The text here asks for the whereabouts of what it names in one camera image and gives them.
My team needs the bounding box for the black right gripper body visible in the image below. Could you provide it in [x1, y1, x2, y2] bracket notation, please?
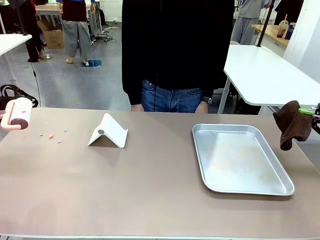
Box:
[309, 101, 320, 136]

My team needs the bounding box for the brown cloth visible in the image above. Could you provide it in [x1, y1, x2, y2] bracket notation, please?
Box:
[272, 100, 314, 152]

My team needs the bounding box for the pink white lint roller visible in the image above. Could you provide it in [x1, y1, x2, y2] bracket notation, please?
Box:
[0, 97, 34, 132]

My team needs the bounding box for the person's right forearm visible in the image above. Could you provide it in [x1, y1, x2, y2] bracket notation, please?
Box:
[121, 59, 144, 106]

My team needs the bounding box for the person's left forearm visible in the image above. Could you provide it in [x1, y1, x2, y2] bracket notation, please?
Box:
[201, 59, 235, 100]

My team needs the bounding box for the person's left hand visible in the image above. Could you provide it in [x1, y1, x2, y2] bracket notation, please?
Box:
[195, 100, 210, 114]

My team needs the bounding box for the large white table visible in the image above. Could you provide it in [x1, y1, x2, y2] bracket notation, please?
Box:
[216, 40, 320, 116]

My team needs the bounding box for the blue drink bottle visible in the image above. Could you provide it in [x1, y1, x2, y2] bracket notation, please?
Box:
[284, 22, 297, 41]

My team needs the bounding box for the silver metal tray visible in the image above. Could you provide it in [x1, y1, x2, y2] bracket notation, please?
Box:
[191, 123, 296, 197]

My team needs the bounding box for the plastic cup with straw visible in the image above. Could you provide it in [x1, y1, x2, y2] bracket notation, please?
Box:
[276, 13, 289, 39]

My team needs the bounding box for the wooden worktable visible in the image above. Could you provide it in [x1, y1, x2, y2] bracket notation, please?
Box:
[250, 23, 291, 49]

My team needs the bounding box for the black stand pole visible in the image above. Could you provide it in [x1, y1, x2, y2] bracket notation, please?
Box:
[256, 0, 274, 49]
[15, 0, 29, 37]

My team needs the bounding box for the person in grey outfit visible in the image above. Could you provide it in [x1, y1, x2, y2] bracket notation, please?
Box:
[232, 0, 266, 46]

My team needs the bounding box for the person in dark jacket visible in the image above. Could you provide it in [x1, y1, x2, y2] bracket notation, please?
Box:
[274, 0, 305, 26]

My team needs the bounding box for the person in black sweater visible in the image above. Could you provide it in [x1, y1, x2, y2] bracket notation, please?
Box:
[121, 0, 235, 114]

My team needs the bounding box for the white folded stand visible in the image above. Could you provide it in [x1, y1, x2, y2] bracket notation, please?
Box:
[87, 112, 129, 149]

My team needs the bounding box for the white power strip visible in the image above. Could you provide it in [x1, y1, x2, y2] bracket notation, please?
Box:
[96, 25, 114, 45]

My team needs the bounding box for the blue floor sheet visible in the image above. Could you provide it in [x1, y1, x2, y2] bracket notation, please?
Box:
[83, 58, 104, 68]

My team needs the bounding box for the person in grey trousers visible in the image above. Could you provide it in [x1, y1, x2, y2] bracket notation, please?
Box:
[60, 0, 93, 65]

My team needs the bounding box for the brown cardboard box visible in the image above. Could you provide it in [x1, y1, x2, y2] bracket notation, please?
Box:
[37, 18, 66, 50]

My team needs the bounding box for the wooden background desk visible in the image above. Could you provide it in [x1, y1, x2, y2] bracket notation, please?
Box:
[34, 3, 64, 20]

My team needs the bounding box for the person in black clothes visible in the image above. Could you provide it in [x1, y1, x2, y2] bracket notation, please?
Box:
[22, 0, 48, 63]

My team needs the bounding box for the black tote bag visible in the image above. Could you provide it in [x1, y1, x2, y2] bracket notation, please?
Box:
[0, 84, 40, 109]

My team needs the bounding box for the small white table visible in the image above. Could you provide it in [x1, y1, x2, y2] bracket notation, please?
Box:
[0, 33, 34, 82]

